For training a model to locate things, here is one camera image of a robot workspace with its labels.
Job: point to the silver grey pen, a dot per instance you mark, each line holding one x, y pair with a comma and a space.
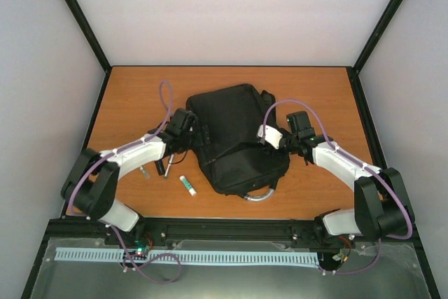
144, 172

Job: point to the small green lit circuit board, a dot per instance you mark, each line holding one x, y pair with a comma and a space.
144, 246

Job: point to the black student backpack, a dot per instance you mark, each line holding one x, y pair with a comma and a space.
229, 152

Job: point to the green cap black highlighter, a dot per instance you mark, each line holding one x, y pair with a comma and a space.
160, 167

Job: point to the black right frame post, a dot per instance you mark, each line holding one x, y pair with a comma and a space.
374, 38

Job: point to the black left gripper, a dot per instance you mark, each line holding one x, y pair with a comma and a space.
199, 141

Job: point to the white green glue stick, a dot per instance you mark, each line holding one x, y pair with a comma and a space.
188, 185

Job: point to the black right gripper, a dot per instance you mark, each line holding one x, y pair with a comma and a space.
271, 149

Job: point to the black left frame post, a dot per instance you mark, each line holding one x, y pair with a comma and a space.
84, 25

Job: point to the blue cap white marker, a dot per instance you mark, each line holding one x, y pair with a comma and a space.
169, 164

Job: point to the light blue cable duct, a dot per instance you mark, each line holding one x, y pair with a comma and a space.
196, 258

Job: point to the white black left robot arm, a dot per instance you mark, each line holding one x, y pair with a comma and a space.
93, 180

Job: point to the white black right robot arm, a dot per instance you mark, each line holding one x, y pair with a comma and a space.
381, 205

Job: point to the black frame post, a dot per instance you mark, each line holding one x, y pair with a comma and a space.
84, 25
374, 38

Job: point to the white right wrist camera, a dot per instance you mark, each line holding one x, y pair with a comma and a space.
266, 132

